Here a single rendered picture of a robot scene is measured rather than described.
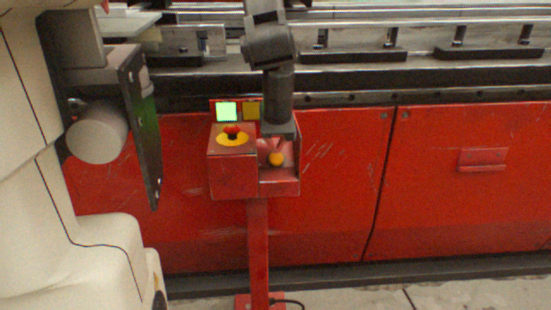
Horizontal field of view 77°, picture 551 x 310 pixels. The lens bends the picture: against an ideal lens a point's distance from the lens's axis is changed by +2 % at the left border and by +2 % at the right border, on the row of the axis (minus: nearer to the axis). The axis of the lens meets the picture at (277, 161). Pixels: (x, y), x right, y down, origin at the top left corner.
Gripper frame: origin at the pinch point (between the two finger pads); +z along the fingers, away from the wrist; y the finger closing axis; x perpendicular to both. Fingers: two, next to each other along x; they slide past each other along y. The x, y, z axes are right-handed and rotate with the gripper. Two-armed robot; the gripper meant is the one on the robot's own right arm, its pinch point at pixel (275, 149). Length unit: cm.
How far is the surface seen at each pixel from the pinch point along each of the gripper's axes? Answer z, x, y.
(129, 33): -18.8, 28.5, 15.1
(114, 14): -15, 37, 33
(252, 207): 18.2, 5.4, -1.3
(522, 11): -3, -93, 64
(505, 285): 79, -94, 1
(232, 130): -2.3, 9.3, 4.0
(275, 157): 5.8, -0.3, 3.5
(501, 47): -6, -66, 33
